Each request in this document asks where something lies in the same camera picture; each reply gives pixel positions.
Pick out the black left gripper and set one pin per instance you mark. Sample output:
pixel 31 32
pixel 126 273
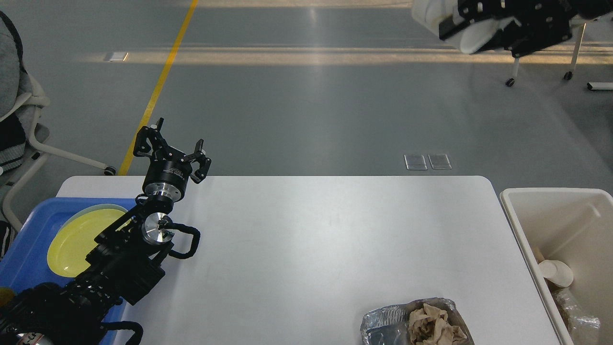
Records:
pixel 165 177

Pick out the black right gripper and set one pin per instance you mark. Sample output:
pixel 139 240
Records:
pixel 512 35

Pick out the clear plastic cup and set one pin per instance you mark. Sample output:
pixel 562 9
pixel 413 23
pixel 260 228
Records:
pixel 442 18

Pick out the yellow plate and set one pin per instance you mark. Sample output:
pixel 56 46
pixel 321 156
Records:
pixel 66 255

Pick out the dark teal mug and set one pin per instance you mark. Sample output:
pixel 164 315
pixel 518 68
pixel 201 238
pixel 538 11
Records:
pixel 6 296

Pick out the white paper cup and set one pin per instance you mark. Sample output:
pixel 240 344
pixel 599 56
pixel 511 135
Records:
pixel 556 272

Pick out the aluminium foil sheet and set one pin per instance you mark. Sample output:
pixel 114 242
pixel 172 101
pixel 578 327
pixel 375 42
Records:
pixel 388 325
pixel 583 327

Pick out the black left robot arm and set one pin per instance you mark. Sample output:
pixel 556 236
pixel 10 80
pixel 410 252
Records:
pixel 125 264

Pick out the white office chair right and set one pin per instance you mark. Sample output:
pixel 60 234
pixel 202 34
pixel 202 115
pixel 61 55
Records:
pixel 561 55

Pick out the white office chair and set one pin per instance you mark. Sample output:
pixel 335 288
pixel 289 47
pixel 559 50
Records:
pixel 561 55
pixel 23 149

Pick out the pale green plate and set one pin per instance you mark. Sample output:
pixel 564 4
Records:
pixel 93 208

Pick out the white floor socket plate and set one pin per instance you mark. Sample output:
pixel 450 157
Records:
pixel 117 56

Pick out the white bar on floor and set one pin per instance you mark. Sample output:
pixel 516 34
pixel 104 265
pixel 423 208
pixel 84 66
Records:
pixel 600 86

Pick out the small clear plastic lid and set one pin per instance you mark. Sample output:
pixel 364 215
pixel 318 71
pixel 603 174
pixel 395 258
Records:
pixel 440 161
pixel 415 162

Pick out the white office chair left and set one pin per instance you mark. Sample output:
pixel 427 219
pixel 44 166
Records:
pixel 23 149

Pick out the blue plastic tray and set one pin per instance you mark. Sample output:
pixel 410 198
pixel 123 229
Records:
pixel 28 239

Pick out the white plastic bin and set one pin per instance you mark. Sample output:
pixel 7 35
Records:
pixel 574 226

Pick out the crumpled brown paper napkin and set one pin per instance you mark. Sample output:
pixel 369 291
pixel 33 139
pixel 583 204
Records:
pixel 429 325

